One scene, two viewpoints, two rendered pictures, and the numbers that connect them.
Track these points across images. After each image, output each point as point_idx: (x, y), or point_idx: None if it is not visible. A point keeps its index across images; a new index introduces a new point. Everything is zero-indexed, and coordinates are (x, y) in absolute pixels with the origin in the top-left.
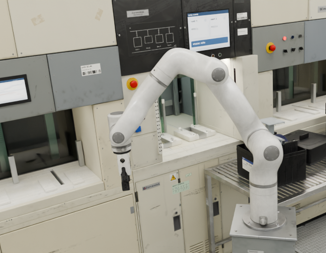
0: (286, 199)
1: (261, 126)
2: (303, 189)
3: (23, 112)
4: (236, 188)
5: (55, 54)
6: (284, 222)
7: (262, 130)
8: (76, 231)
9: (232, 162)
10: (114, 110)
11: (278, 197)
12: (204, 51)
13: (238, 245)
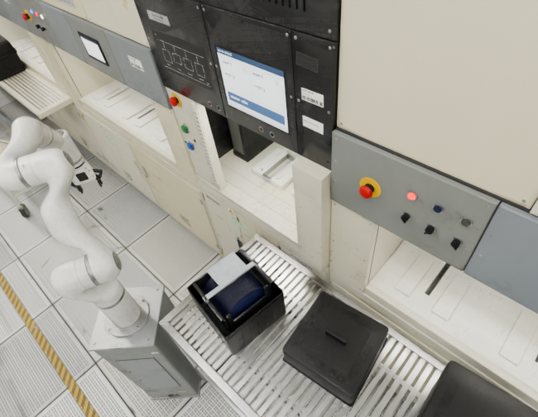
0: (174, 334)
1: (89, 258)
2: (200, 352)
3: (108, 72)
4: None
5: (107, 32)
6: (115, 335)
7: (80, 262)
8: (168, 179)
9: (282, 259)
10: (167, 114)
11: (179, 324)
12: (247, 115)
13: None
